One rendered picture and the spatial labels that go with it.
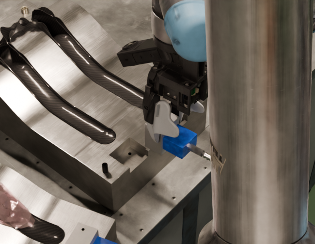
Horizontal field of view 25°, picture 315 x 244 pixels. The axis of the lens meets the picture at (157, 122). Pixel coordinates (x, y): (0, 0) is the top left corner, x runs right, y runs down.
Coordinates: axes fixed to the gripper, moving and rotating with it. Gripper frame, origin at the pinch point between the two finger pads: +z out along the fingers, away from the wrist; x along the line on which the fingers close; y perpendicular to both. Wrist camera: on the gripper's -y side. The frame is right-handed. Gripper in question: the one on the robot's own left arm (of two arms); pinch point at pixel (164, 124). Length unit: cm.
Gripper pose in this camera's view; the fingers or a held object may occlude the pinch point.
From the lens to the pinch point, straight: 117.9
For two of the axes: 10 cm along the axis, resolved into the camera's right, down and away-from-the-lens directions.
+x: 6.1, -5.4, 5.8
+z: 0.0, 7.3, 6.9
